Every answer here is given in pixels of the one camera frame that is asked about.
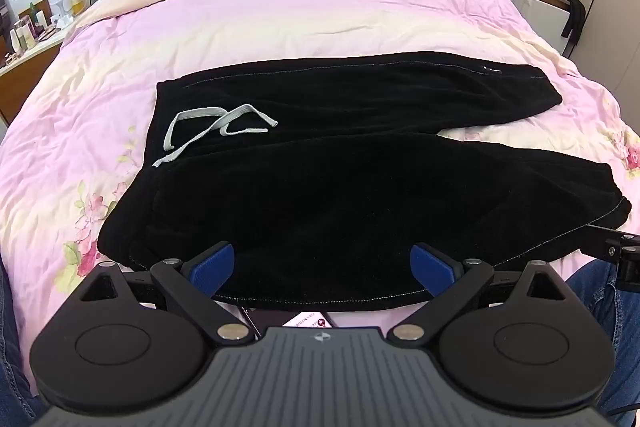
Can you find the cosmetic boxes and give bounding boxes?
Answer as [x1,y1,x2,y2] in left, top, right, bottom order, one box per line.
[7,9,53,52]

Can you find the person's leg in jeans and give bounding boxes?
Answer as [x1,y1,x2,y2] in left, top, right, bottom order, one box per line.
[0,252,48,420]
[567,257,640,423]

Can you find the pink floral blanket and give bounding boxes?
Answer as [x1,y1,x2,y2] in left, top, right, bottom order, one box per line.
[0,0,640,358]

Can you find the person's left leg in jeans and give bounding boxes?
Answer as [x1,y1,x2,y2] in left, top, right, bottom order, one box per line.
[0,252,48,420]

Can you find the white table lamp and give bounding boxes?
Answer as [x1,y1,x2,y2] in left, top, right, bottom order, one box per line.
[50,0,73,28]

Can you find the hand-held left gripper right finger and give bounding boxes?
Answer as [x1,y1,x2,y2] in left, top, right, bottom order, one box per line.
[387,243,568,343]

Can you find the black hanging cloth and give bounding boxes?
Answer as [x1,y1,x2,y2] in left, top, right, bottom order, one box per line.
[545,0,587,56]

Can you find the wooden dresser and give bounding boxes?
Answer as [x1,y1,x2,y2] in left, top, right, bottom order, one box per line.
[0,27,68,125]

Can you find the wooden nightstand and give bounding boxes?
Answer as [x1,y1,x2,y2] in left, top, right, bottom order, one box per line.
[492,0,573,58]

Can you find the pink white card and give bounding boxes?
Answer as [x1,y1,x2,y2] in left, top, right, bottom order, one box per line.
[282,311,336,331]

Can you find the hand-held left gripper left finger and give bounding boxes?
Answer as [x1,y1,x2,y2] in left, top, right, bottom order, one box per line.
[80,243,253,343]

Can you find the black pants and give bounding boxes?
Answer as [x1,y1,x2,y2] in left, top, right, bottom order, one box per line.
[97,51,632,312]

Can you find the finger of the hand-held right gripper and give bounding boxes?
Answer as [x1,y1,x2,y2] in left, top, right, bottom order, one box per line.
[582,222,640,293]

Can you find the person's right leg in jeans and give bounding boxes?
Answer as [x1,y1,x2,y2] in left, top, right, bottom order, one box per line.
[567,257,640,423]

